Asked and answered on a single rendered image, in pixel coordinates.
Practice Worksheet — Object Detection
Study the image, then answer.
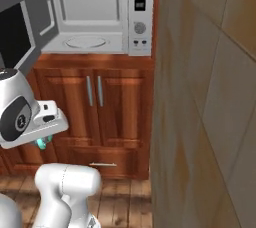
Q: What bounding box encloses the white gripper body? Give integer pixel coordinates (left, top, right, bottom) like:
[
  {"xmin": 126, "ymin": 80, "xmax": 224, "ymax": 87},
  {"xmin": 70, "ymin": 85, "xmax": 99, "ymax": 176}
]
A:
[{"xmin": 0, "ymin": 108, "xmax": 70, "ymax": 150}]

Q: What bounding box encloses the wooden cupboard door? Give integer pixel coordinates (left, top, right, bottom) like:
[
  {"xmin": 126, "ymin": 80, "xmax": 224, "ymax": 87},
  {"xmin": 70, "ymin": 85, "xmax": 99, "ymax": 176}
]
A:
[
  {"xmin": 34, "ymin": 67, "xmax": 101, "ymax": 147},
  {"xmin": 94, "ymin": 67, "xmax": 152, "ymax": 149}
]

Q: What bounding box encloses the grey microwave door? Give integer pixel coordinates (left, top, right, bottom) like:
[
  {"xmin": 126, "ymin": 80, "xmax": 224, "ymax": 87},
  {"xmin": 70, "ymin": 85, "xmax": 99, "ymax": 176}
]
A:
[{"xmin": 0, "ymin": 0, "xmax": 61, "ymax": 77}]

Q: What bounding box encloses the white microwave oven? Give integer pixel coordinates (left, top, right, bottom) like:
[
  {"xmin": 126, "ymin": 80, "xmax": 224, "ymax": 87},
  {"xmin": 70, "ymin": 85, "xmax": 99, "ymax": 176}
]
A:
[{"xmin": 26, "ymin": 0, "xmax": 155, "ymax": 58}]

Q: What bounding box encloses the teal round object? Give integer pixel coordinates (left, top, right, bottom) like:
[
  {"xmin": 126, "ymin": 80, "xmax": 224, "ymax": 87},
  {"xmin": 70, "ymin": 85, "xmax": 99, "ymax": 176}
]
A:
[{"xmin": 35, "ymin": 134, "xmax": 55, "ymax": 152}]

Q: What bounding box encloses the wooden drawer front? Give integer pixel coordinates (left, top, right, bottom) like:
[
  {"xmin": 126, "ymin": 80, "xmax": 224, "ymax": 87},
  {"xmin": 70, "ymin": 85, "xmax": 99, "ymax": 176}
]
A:
[{"xmin": 53, "ymin": 144, "xmax": 150, "ymax": 180}]

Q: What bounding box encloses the silver cupboard door handle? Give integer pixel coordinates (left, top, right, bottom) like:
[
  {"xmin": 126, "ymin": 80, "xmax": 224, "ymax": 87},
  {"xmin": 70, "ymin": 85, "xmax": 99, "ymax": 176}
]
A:
[
  {"xmin": 96, "ymin": 75, "xmax": 105, "ymax": 108},
  {"xmin": 85, "ymin": 75, "xmax": 94, "ymax": 107}
]

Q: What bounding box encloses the silver drawer handle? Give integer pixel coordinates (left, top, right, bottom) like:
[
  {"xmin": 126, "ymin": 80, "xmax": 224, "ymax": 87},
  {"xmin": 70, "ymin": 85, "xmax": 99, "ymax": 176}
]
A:
[{"xmin": 88, "ymin": 162, "xmax": 118, "ymax": 168}]

